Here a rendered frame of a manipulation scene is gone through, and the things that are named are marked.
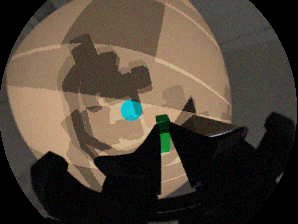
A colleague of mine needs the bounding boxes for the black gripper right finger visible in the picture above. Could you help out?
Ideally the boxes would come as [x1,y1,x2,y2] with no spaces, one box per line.
[169,121,249,188]

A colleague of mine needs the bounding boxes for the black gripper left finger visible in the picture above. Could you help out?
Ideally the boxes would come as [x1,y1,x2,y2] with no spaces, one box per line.
[93,124,162,196]

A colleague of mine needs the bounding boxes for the cyan circle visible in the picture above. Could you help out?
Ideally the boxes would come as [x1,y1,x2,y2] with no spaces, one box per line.
[120,100,141,120]

